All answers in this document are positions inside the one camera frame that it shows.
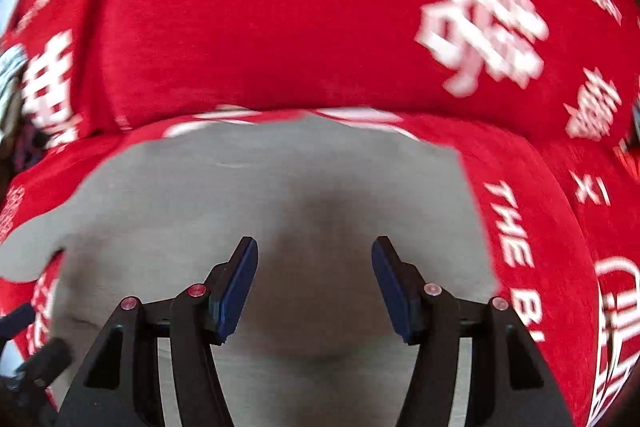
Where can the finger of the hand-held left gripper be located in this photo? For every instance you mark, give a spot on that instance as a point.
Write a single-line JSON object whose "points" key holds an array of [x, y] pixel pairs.
{"points": [[17, 319], [47, 359]]}

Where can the red printed blanket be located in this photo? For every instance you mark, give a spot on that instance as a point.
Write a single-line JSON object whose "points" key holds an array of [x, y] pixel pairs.
{"points": [[280, 22]]}

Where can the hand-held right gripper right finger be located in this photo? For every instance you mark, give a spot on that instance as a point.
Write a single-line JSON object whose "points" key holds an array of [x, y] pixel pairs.
{"points": [[395, 292]]}

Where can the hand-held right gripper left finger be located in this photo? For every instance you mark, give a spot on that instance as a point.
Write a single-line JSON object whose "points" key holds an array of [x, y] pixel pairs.
{"points": [[235, 292]]}

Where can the dark patterned cloth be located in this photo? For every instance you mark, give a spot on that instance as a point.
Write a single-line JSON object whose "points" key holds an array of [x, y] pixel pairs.
{"points": [[25, 152]]}

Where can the grey small garment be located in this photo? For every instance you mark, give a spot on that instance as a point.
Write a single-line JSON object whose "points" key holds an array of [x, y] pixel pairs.
{"points": [[280, 187]]}

